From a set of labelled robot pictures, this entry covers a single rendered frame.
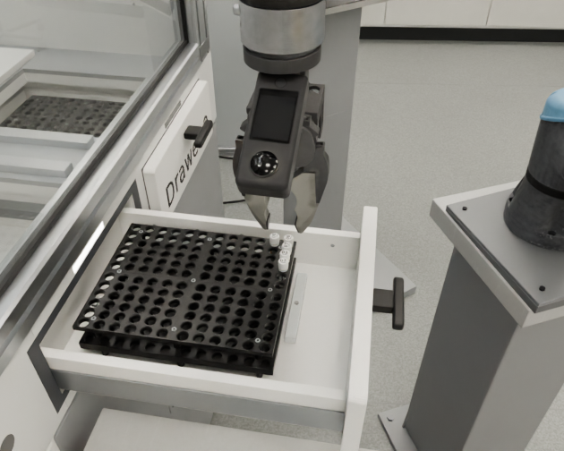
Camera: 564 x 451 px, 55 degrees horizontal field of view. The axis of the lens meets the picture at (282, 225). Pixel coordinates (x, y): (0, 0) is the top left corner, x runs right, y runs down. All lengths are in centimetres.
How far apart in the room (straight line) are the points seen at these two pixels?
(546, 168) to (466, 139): 186
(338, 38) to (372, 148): 118
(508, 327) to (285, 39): 68
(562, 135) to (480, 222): 20
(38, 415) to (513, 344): 74
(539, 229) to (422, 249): 116
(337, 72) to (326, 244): 83
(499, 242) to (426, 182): 148
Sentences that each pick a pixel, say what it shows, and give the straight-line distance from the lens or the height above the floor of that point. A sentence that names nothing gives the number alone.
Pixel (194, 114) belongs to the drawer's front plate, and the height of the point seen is 91.
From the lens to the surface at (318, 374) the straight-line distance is 65.
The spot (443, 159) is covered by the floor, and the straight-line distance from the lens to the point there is 257.
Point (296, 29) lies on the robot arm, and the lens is 48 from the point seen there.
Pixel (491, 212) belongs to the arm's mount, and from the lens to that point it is 100.
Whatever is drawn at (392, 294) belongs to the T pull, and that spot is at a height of 91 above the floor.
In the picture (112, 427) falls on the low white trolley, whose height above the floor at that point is 76.
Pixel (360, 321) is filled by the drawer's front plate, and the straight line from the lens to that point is 58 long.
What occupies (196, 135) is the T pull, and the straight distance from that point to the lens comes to 90.
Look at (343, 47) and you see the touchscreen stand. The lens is 148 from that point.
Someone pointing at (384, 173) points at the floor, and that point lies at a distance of 242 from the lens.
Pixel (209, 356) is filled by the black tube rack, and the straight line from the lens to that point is 62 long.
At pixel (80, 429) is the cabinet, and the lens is 75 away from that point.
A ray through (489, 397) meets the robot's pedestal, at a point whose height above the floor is 45.
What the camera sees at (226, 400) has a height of 87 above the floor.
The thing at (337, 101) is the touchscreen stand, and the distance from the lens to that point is 153.
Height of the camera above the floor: 137
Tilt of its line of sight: 41 degrees down
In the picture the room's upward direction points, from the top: straight up
